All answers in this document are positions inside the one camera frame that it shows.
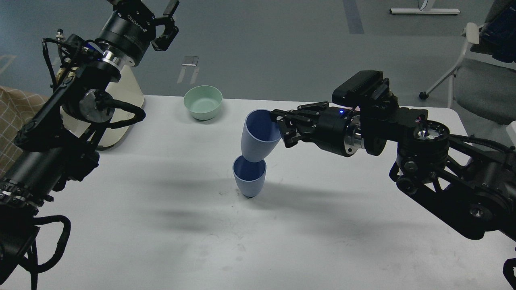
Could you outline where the black gripper, image-left arm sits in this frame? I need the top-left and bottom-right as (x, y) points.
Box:
(96, 0), (179, 66)

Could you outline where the black gripper, image-right arm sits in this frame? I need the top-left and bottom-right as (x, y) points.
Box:
(269, 101), (363, 157)

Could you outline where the blue cup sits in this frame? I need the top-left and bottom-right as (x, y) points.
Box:
(240, 110), (282, 163)
(232, 155), (267, 198)

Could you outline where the cream toaster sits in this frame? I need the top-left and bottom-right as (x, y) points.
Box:
(60, 65), (144, 150)

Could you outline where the green bowl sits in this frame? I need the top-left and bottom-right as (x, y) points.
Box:
(183, 85), (223, 120)

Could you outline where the beige checkered cloth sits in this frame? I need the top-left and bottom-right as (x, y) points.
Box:
(0, 86), (49, 176)

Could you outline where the white desk base foot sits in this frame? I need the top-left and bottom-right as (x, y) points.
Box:
(389, 0), (460, 15)

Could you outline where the grey office chair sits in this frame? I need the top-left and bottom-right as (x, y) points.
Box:
(419, 0), (516, 125)

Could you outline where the black camera box on wrist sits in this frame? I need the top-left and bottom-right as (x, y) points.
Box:
(331, 70), (389, 107)

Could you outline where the black cable loop bottom left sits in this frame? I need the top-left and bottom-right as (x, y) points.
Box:
(16, 215), (71, 290)

